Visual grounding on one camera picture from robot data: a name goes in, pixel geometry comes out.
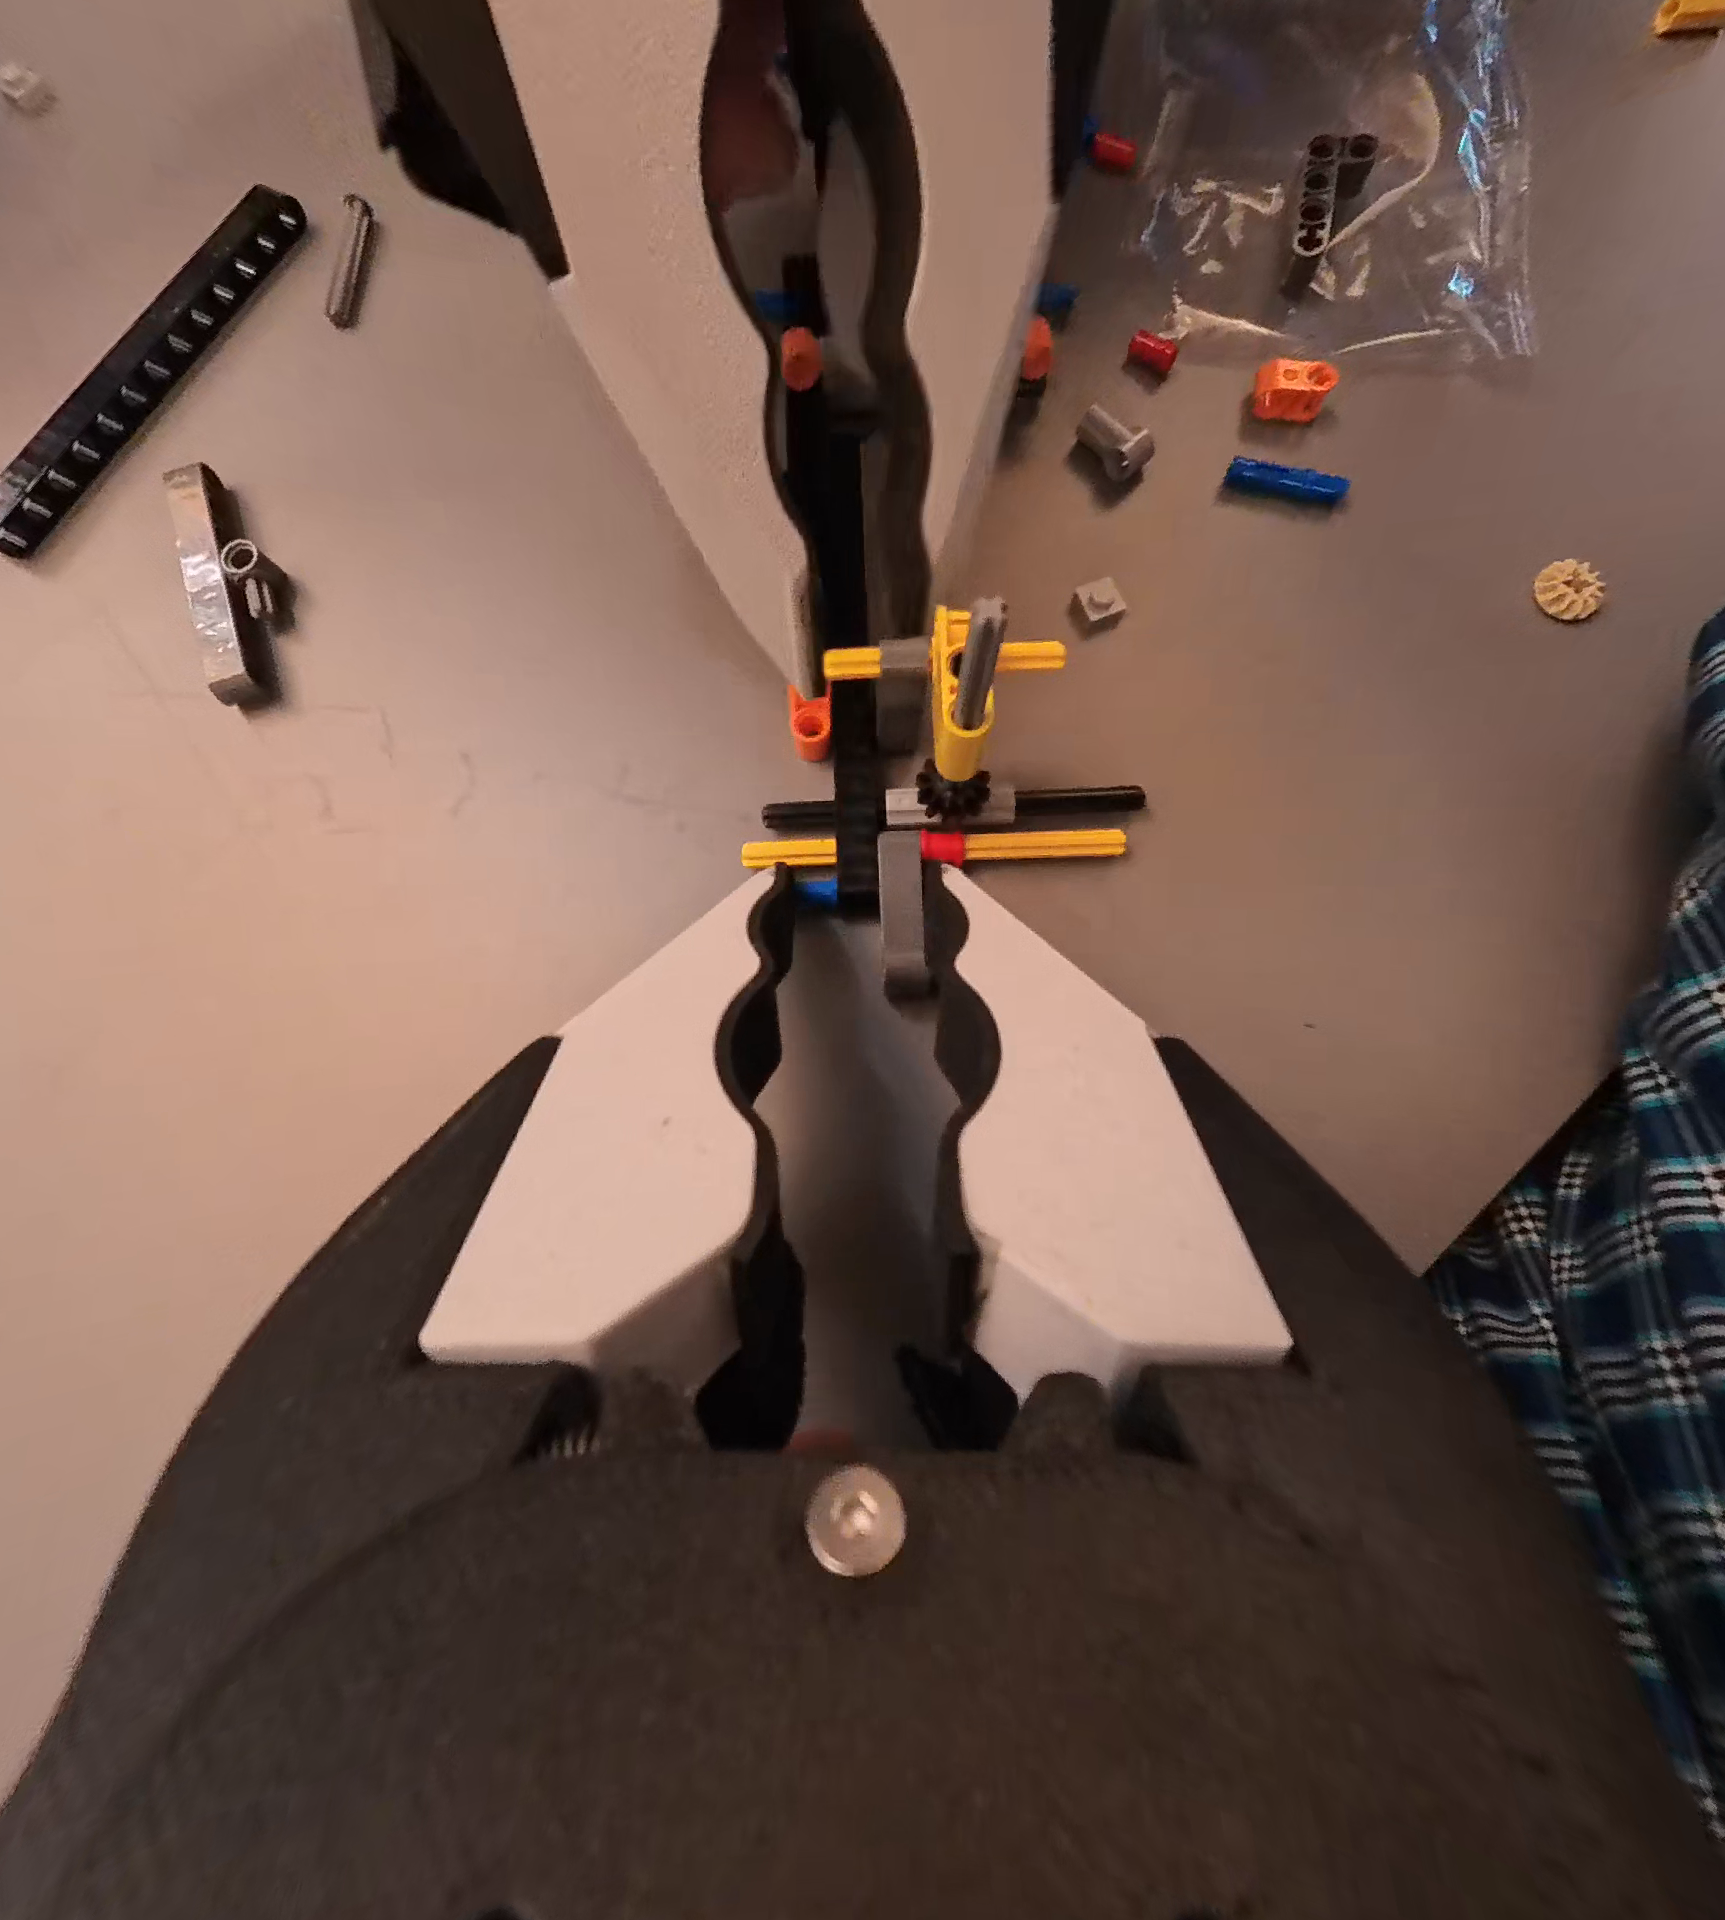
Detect grey lego pin connector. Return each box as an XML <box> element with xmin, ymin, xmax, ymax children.
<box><xmin>1073</xmin><ymin>402</ymin><xmax>1158</xmax><ymax>485</ymax></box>

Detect blue plaid shirt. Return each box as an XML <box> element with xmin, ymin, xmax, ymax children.
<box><xmin>1424</xmin><ymin>558</ymin><xmax>1725</xmax><ymax>1920</ymax></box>

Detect long black lego beam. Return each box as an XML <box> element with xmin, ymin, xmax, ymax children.
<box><xmin>0</xmin><ymin>183</ymin><xmax>310</xmax><ymax>563</ymax></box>

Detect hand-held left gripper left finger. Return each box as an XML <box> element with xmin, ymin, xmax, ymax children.
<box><xmin>415</xmin><ymin>871</ymin><xmax>806</xmax><ymax>1450</ymax></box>

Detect clear plastic bag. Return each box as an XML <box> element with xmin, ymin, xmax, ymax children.
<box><xmin>1128</xmin><ymin>0</ymin><xmax>1542</xmax><ymax>375</ymax></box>

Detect yellow lego steering assembly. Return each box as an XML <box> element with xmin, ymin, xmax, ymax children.
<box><xmin>760</xmin><ymin>595</ymin><xmax>1149</xmax><ymax>833</ymax></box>

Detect short dark grey lego beam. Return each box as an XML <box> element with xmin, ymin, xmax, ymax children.
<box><xmin>1280</xmin><ymin>131</ymin><xmax>1383</xmax><ymax>304</ymax></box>

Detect black lego chassis frame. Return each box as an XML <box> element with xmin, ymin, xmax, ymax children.
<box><xmin>738</xmin><ymin>116</ymin><xmax>1140</xmax><ymax>1004</ymax></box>

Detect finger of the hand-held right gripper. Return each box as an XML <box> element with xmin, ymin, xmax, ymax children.
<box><xmin>862</xmin><ymin>0</ymin><xmax>1062</xmax><ymax>613</ymax></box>
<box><xmin>490</xmin><ymin>0</ymin><xmax>824</xmax><ymax>688</ymax></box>

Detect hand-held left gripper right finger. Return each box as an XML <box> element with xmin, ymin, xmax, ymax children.
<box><xmin>935</xmin><ymin>871</ymin><xmax>1298</xmax><ymax>1450</ymax></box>

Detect dark grey lego axle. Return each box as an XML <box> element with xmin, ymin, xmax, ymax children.
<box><xmin>323</xmin><ymin>192</ymin><xmax>382</xmax><ymax>331</ymax></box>

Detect blue lego pin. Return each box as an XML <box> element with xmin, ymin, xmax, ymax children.
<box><xmin>1223</xmin><ymin>457</ymin><xmax>1353</xmax><ymax>510</ymax></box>

